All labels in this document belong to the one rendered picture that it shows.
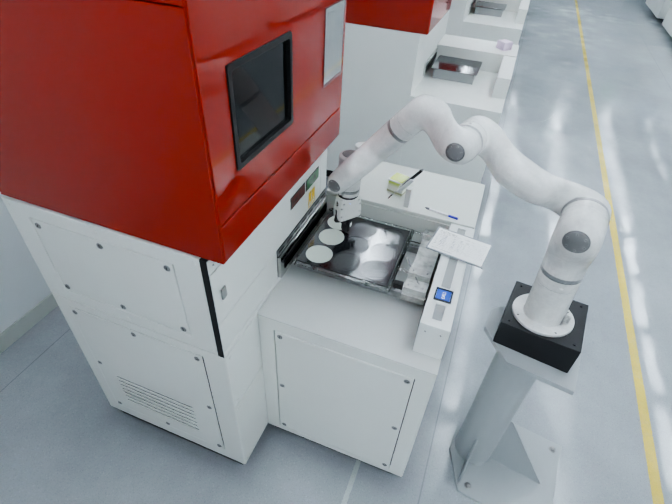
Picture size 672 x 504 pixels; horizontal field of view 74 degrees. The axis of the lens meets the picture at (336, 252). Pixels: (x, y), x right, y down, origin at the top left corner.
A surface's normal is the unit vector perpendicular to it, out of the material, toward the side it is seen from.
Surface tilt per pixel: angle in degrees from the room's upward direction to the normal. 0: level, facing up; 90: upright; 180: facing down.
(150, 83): 90
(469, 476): 0
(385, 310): 0
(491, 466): 0
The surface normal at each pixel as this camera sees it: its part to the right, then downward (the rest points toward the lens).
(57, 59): -0.36, 0.59
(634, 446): 0.05, -0.76
